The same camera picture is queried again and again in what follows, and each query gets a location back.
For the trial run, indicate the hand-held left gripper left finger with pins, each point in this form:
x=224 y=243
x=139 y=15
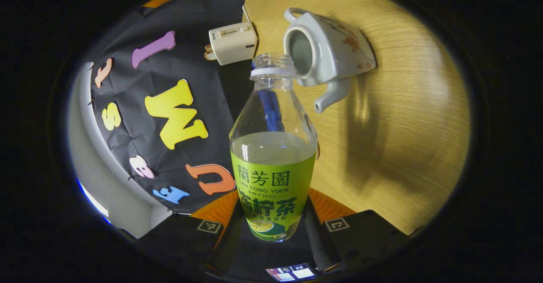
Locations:
x=182 y=240

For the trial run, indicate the white toaster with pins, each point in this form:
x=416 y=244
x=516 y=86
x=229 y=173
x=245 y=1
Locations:
x=233 y=43

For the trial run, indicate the black backdrop cloth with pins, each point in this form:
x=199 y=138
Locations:
x=214 y=100

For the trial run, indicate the round wooden coaster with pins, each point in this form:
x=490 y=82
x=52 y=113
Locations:
x=318 y=150

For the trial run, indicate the bread slice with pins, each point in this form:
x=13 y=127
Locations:
x=208 y=53

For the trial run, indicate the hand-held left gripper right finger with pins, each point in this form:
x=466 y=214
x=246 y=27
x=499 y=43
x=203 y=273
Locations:
x=318 y=245

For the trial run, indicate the green label water bottle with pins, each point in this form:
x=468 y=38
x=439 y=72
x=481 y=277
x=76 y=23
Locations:
x=271 y=177

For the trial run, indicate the computer monitor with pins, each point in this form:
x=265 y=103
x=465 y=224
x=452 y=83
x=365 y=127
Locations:
x=292 y=273

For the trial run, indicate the white porcelain teacup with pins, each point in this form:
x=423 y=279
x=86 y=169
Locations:
x=339 y=49

